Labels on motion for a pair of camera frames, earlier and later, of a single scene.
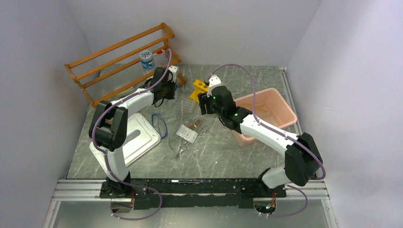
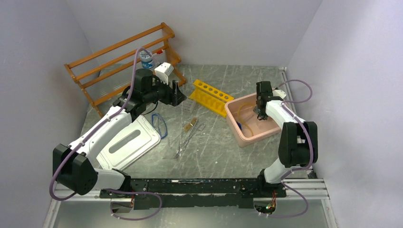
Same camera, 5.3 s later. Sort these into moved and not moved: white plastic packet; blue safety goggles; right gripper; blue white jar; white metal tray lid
Moved: white plastic packet; right gripper
Not moved: white metal tray lid; blue safety goggles; blue white jar
